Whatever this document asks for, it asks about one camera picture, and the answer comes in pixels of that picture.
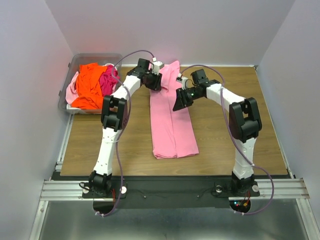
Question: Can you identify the aluminium frame rail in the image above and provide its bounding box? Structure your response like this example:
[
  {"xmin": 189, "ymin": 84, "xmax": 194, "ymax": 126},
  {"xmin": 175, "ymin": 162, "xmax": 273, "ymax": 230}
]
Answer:
[{"xmin": 40, "ymin": 178, "xmax": 310, "ymax": 201}]

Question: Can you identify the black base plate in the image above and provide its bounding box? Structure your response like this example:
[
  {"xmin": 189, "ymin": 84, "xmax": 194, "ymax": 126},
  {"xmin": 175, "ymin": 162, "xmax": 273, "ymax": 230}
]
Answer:
[{"xmin": 51, "ymin": 175, "xmax": 261, "ymax": 210}]

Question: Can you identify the orange t shirt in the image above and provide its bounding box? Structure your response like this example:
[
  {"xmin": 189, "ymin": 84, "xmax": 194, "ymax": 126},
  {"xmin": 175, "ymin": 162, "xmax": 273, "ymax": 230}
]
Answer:
[{"xmin": 71, "ymin": 62, "xmax": 108, "ymax": 110}]

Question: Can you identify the magenta t shirt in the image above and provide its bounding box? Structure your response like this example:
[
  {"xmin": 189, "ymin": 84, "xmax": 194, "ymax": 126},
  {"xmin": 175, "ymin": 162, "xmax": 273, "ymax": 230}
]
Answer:
[{"xmin": 99, "ymin": 64, "xmax": 120, "ymax": 97}]

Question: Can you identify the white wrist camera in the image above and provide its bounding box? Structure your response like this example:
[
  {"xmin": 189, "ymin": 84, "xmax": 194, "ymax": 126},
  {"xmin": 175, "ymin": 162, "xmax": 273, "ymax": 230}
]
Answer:
[
  {"xmin": 176, "ymin": 73, "xmax": 189, "ymax": 90},
  {"xmin": 151, "ymin": 57, "xmax": 165, "ymax": 75}
]

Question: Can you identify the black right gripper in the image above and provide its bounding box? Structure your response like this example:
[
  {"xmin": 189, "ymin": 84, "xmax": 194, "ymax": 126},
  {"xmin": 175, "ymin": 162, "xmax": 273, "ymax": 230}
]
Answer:
[{"xmin": 172, "ymin": 86, "xmax": 202, "ymax": 112}]

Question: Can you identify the clear plastic bin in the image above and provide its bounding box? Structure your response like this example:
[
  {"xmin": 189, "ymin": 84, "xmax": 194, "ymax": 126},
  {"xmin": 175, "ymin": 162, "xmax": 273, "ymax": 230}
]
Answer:
[{"xmin": 57, "ymin": 53, "xmax": 123, "ymax": 115}]

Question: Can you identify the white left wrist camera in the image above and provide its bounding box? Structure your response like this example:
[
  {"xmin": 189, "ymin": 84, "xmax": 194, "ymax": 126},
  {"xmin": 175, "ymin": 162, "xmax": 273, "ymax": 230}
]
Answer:
[{"xmin": 151, "ymin": 57, "xmax": 165, "ymax": 75}]

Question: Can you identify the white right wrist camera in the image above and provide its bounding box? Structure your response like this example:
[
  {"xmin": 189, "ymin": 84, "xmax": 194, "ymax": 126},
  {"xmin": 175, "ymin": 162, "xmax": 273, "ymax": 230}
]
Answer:
[{"xmin": 176, "ymin": 73, "xmax": 189, "ymax": 90}]

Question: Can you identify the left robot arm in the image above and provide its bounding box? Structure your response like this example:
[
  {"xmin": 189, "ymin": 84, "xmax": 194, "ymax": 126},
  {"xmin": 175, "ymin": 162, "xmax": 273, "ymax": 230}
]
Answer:
[{"xmin": 87, "ymin": 58, "xmax": 164, "ymax": 197}]

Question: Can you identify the light pink t shirt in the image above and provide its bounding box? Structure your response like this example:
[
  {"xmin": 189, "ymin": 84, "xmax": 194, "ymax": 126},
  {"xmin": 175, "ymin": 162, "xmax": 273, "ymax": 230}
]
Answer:
[{"xmin": 65, "ymin": 71, "xmax": 79, "ymax": 105}]

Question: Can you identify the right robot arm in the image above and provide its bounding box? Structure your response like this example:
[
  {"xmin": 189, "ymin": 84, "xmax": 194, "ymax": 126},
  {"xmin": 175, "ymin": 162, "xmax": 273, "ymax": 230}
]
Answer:
[{"xmin": 173, "ymin": 69, "xmax": 262, "ymax": 195}]

